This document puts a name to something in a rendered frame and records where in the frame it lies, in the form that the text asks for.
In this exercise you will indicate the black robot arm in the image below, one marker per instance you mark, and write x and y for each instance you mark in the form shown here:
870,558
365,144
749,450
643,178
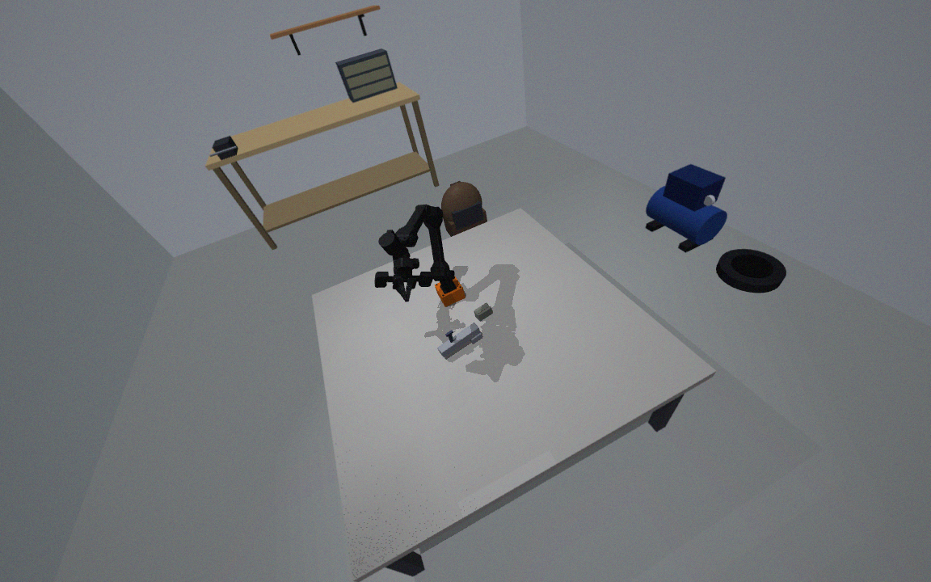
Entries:
396,244

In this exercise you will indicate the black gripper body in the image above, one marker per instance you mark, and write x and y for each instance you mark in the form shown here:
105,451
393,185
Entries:
424,279

